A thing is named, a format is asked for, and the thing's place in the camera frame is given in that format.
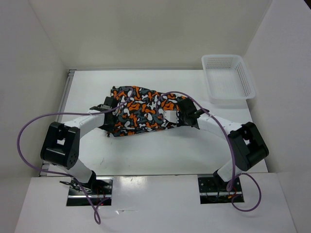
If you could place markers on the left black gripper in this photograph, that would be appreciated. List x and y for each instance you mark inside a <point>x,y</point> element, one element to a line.
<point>110,127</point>

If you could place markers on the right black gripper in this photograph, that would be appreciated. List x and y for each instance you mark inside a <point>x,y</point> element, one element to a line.
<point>179,114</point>

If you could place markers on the camouflage orange black shorts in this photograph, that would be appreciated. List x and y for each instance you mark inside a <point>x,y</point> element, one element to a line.
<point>142,112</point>

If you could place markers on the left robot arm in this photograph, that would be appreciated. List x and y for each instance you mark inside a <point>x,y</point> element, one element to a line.
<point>62,142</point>

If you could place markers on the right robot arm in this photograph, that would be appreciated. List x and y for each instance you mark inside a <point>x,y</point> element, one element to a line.
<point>245,142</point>

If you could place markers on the white plastic basket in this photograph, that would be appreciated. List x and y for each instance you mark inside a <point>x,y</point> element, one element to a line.
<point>227,78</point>

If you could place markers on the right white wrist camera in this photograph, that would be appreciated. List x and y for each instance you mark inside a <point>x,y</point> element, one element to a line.
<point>171,116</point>

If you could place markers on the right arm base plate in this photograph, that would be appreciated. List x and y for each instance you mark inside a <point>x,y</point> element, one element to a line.
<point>210,193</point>

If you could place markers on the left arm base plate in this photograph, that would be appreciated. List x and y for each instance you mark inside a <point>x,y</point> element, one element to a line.
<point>101,195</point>

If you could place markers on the aluminium table edge rail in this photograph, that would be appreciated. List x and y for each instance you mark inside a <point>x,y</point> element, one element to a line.
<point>62,105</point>

